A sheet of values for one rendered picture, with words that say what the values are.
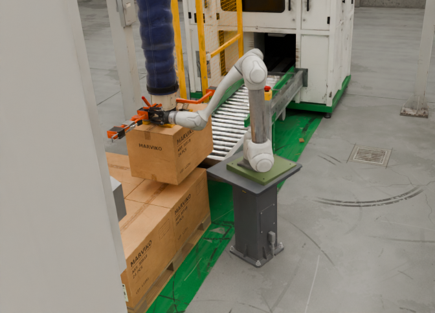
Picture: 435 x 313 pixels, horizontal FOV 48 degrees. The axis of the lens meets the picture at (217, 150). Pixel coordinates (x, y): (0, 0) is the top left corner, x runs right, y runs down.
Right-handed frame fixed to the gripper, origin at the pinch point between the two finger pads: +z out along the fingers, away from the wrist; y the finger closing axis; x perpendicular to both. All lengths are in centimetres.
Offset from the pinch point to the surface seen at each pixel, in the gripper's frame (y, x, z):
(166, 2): -70, 27, -11
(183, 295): 120, -37, -37
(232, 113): 65, 157, 3
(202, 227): 115, 33, -19
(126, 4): -46, 125, 89
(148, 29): -54, 17, 0
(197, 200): 84, 28, -20
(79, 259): -122, -253, -170
